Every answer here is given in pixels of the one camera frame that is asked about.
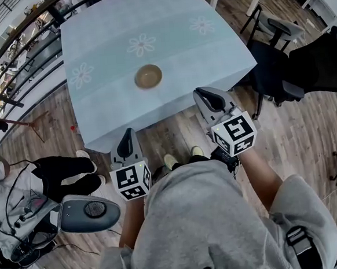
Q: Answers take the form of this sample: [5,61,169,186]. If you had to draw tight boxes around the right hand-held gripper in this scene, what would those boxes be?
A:
[193,83,259,160]

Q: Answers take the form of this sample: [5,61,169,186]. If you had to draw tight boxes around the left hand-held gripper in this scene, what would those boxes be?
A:
[106,126,154,203]

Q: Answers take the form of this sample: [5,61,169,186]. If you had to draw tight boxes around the person's right forearm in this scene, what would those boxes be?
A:
[238,148,286,220]

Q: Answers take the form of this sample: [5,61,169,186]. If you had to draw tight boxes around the person's left forearm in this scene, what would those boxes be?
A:
[115,198,151,250]

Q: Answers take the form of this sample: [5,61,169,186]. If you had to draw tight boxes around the light blue floral tablecloth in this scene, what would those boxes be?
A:
[57,0,264,156]

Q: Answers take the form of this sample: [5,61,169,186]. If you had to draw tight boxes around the person's black trousers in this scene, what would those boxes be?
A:
[149,153,214,188]

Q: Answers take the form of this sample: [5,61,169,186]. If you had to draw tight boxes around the person's beige shoe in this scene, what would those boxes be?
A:
[189,145,205,157]
[163,152,180,171]

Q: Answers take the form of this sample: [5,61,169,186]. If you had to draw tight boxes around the black control box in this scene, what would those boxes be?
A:
[209,145,241,174]

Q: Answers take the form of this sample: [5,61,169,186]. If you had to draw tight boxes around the grey chair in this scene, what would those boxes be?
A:
[238,1,307,57]

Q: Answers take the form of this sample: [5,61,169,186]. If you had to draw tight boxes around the black office chair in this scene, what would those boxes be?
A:
[246,25,337,121]

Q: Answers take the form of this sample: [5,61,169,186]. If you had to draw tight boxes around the person's grey shirt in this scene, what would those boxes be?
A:
[85,149,337,269]

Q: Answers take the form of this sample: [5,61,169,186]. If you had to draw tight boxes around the brown wooden coat stand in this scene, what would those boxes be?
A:
[0,108,52,146]

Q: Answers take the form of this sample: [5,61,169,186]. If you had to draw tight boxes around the black railing with wooden handrail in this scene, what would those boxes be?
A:
[0,0,100,150]

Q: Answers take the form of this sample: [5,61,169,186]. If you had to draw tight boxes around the white side table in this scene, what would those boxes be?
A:
[301,0,337,28]

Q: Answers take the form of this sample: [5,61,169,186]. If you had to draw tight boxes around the black grey shoulder strap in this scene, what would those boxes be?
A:
[284,226,314,257]

